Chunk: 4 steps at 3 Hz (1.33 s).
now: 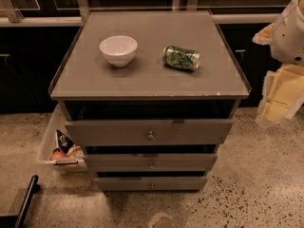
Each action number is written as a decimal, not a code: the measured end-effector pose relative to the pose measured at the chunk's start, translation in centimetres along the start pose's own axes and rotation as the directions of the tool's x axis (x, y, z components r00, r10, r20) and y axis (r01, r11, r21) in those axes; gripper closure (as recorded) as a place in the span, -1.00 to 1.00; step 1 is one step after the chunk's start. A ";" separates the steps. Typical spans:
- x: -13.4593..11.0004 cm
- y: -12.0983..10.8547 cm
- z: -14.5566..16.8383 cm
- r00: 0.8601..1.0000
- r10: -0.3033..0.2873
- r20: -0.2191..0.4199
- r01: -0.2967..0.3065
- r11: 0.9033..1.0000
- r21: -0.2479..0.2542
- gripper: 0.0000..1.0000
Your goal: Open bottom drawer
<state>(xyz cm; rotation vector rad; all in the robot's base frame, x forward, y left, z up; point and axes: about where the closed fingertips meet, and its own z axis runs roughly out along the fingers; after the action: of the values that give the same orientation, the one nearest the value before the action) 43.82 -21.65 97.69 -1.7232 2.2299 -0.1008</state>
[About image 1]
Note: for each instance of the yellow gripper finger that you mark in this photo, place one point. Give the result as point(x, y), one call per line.
point(264, 37)

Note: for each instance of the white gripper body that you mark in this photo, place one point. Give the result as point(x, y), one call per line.
point(289, 37)

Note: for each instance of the grey bottom drawer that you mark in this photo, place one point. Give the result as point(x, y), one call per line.
point(151, 183)

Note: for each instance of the grey drawer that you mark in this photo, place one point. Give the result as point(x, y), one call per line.
point(149, 162)
point(148, 132)
point(151, 183)

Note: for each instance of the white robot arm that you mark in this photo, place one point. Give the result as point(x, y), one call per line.
point(288, 37)

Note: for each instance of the grey top drawer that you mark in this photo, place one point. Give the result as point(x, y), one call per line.
point(148, 132)

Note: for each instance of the grey middle drawer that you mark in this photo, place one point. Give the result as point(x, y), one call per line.
point(149, 162)

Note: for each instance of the grey drawer cabinet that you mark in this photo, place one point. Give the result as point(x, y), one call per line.
point(88, 87)

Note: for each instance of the green soda can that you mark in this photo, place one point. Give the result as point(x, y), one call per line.
point(181, 58)

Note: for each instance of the white ceramic bowl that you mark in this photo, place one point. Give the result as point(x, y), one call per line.
point(119, 50)

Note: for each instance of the black snack bag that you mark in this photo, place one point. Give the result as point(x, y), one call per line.
point(63, 142)

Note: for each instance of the clear plastic storage bin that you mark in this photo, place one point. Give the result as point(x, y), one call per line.
point(48, 145)

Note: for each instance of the red round fruit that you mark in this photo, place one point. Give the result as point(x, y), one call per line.
point(57, 155)

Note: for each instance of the black bar object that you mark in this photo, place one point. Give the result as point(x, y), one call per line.
point(17, 220)

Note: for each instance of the metal window frame rail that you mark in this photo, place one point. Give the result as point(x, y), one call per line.
point(49, 13)

